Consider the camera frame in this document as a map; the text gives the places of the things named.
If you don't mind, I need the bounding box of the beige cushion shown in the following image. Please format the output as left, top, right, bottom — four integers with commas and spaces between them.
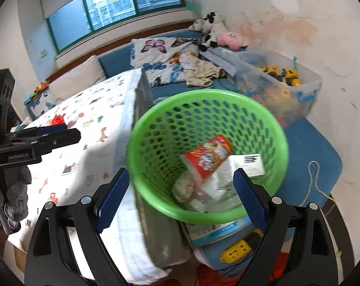
49, 56, 106, 105

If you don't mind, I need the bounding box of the red foam fruit net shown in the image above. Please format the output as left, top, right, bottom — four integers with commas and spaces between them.
46, 114, 65, 126

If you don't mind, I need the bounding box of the grey knitted sleeve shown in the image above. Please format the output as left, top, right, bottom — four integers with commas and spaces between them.
0, 166, 31, 234

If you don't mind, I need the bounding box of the white rope cord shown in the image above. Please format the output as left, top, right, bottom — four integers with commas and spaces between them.
299, 160, 336, 208

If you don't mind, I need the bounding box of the blue picture book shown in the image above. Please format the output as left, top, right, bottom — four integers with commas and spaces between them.
180, 217, 251, 248

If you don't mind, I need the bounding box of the green plastic trash basket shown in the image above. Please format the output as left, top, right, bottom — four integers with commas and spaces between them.
126, 88, 290, 225

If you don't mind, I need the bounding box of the clear plastic toy bin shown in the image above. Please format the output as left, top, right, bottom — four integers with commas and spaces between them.
235, 50, 323, 127

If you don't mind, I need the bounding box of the white cartoon print tablecloth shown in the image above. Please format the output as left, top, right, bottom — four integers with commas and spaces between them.
8, 68, 190, 285

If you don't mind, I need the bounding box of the window with green frame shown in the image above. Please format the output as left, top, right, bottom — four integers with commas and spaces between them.
41, 0, 184, 53

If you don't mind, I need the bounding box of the blue white patterned cloth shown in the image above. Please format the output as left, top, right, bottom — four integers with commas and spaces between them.
200, 47, 244, 77

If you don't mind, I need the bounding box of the beige crumpled clothing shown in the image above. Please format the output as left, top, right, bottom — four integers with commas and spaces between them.
179, 52, 226, 88

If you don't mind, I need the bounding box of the yellow toy excavator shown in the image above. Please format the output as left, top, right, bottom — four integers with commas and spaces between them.
261, 65, 302, 87

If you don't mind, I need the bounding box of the butterfly print pillow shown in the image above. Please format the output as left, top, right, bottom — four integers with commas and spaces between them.
130, 37, 199, 87

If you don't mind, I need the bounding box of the yellow power strip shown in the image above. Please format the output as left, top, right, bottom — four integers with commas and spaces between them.
219, 229, 263, 263

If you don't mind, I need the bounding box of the pink round plush toy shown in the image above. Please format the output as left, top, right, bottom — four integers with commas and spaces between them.
217, 32, 248, 50

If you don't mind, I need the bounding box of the black white cow plush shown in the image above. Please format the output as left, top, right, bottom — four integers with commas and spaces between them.
189, 12, 227, 52

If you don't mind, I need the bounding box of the red cartoon paper cup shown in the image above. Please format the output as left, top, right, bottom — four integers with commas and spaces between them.
180, 134, 233, 185

